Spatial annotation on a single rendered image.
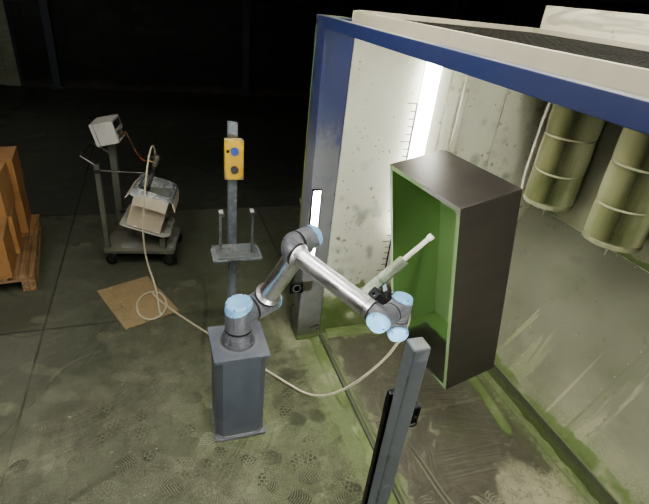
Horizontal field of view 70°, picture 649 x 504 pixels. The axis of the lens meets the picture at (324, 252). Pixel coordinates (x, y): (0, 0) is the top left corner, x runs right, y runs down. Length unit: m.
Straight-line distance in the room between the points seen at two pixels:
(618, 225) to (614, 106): 2.01
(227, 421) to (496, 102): 2.69
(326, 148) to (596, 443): 2.37
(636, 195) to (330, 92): 1.81
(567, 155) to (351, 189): 1.41
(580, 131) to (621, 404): 1.66
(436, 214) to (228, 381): 1.56
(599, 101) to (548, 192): 2.32
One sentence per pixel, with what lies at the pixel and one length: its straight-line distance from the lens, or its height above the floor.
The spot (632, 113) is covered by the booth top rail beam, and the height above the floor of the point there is 2.26.
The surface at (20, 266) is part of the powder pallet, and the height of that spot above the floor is 0.14.
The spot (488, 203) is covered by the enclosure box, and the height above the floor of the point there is 1.65.
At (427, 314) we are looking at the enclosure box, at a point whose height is 0.52.
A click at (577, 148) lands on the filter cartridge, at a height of 1.70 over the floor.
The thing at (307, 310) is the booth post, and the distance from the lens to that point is 3.58.
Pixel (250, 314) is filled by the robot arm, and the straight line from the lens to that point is 2.57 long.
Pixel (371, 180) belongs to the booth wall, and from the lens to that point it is 3.21.
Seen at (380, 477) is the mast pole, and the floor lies 1.12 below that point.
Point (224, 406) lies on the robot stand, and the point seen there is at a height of 0.29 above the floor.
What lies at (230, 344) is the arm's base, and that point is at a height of 0.67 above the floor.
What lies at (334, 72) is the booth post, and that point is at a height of 2.00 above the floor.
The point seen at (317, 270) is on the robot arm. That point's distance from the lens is 2.03.
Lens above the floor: 2.42
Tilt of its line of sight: 29 degrees down
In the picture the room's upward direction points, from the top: 7 degrees clockwise
